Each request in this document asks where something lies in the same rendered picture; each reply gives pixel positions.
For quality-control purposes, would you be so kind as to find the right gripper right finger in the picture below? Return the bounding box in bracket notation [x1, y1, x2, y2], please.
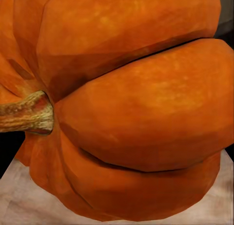
[225, 144, 234, 162]

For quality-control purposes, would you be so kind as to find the pumpkin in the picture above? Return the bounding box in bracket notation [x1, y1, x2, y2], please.
[0, 0, 234, 222]

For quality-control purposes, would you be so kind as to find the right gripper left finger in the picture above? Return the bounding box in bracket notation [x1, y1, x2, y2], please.
[0, 131, 25, 179]

